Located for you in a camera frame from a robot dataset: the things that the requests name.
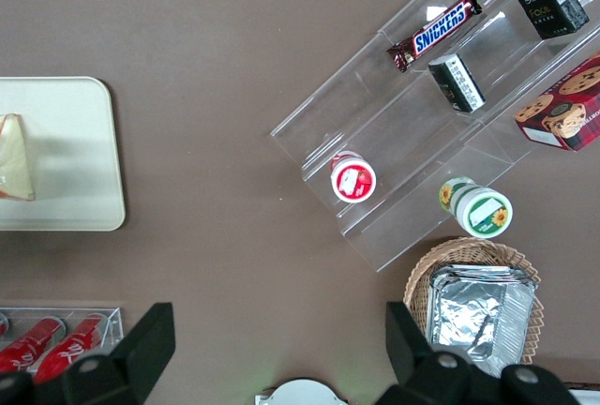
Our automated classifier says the red cola bottle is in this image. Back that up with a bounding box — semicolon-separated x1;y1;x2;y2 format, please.
0;318;67;374
35;314;112;383

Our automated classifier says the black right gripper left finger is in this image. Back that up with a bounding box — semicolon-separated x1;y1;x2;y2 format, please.
0;301;176;405

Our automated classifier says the green lid yogurt cup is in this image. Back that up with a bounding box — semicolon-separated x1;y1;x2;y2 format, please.
438;176;514;240

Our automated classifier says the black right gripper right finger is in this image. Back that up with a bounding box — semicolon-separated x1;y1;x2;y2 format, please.
379;301;578;405

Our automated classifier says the triangular sandwich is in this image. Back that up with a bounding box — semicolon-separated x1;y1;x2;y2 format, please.
0;112;37;203

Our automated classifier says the white rectangular snack bin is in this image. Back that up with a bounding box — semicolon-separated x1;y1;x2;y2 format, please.
564;381;600;405

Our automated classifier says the red plaid cookie box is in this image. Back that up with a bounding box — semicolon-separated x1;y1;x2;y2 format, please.
513;51;600;153

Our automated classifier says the red lid yogurt cup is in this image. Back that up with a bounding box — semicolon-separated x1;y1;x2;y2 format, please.
329;150;378;203

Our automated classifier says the beige plastic tray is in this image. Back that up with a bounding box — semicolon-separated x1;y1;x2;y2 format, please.
0;76;127;233

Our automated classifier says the clear acrylic stepped stand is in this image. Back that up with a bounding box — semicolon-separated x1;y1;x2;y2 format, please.
269;0;600;274

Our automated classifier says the clear acrylic bottle rack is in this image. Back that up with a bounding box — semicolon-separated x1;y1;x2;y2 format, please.
0;305;125;373

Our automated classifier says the aluminium foil container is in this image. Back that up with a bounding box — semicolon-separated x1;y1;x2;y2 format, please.
427;262;538;381

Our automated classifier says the Snickers chocolate bar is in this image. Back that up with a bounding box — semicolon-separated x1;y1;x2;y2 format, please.
386;0;483;73

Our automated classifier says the light wicker basket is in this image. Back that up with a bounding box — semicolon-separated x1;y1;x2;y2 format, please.
402;235;546;378

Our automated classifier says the small black carton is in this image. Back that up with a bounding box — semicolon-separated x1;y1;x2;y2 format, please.
427;52;487;114
514;0;591;41

